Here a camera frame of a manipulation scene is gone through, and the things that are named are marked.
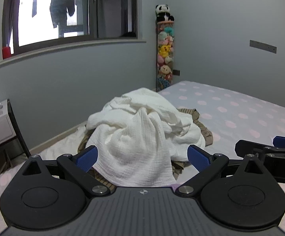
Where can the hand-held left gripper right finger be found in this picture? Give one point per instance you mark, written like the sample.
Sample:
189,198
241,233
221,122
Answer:
198,157

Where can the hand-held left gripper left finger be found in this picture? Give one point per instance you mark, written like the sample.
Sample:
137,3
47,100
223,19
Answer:
87,157

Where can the white crinkled cloth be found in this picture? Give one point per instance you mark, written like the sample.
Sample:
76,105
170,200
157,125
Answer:
137,137

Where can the brown striped garment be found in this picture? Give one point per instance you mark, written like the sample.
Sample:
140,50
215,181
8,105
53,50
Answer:
204,132

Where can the purple cloth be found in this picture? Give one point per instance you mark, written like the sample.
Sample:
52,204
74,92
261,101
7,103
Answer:
174,186

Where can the bed with polka dot sheet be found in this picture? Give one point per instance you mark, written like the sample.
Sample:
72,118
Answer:
231,108

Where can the clear tube of plush toys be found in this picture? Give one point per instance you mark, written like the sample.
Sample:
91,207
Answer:
165,54

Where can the red cup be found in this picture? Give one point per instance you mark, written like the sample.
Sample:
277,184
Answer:
6,52

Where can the panda plush toy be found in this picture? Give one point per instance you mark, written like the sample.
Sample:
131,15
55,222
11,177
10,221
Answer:
163,12

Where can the dark hanging garment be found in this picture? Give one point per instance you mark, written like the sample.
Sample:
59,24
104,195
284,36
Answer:
62,0

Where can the dark wall outlet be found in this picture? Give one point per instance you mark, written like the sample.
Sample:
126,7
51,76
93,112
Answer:
176,72

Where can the grey wall plate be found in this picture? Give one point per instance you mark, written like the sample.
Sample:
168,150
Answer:
263,46

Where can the window with dark frame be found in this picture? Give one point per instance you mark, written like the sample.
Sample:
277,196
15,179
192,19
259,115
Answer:
58,12

